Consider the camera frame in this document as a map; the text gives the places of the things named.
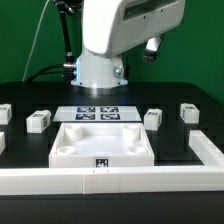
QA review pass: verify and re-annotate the white block left edge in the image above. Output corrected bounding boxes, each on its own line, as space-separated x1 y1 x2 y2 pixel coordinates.
0 132 6 155

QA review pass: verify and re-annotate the black cable bundle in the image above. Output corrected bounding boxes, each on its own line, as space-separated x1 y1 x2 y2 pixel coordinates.
26 63 75 83

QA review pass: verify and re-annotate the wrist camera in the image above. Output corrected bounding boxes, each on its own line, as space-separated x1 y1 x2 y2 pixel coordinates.
143 34 164 63

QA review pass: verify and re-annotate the white square table top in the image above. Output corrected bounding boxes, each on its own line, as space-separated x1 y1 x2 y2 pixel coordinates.
49 123 154 168

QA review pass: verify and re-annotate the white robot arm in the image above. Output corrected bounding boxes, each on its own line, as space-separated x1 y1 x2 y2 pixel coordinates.
71 0 185 94

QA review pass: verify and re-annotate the white fence obstacle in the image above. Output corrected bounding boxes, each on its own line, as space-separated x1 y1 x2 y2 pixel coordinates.
0 130 224 195

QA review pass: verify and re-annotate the white marker tag sheet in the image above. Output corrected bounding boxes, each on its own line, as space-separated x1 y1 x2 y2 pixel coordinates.
53 106 141 122

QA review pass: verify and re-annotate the white cable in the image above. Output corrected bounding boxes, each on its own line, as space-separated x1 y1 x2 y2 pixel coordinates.
21 0 51 82

